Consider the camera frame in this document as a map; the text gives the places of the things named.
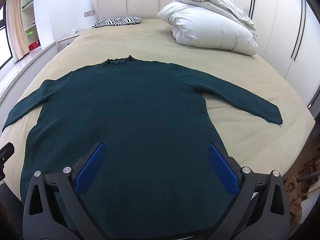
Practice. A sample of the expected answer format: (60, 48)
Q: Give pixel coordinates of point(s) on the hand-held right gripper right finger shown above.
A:
(222, 170)

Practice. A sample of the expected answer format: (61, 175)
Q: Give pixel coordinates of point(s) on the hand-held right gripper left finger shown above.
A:
(91, 170)

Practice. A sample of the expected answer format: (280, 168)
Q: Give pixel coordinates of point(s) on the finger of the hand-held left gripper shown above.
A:
(6, 152)

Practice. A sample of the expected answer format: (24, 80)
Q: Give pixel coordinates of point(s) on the dark green sweater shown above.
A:
(130, 110)

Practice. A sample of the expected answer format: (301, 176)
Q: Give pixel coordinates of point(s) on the brown cloth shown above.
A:
(293, 197)

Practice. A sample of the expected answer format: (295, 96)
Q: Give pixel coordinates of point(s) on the wooden chair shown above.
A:
(308, 172)

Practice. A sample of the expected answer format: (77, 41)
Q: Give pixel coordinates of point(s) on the red box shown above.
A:
(33, 46)

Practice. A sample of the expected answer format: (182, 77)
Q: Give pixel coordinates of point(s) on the green container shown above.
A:
(30, 33)

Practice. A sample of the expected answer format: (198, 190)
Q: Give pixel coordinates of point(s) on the beige curtain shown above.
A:
(15, 30)

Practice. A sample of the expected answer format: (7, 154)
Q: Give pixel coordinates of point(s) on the white nightstand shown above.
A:
(66, 41)

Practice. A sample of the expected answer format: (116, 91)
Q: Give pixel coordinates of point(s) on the bed with beige sheet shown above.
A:
(155, 40)

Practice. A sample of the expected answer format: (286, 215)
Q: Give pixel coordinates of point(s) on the white folded duvet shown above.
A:
(212, 25)

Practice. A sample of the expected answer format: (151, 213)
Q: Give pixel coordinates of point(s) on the white wardrobe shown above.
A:
(275, 30)

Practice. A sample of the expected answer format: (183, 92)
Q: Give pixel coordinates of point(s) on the zebra print pillow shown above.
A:
(117, 21)

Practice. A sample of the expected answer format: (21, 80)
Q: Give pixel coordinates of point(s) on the cream padded headboard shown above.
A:
(142, 2)

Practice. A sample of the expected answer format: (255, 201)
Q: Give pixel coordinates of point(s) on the wall socket panel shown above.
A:
(89, 13)

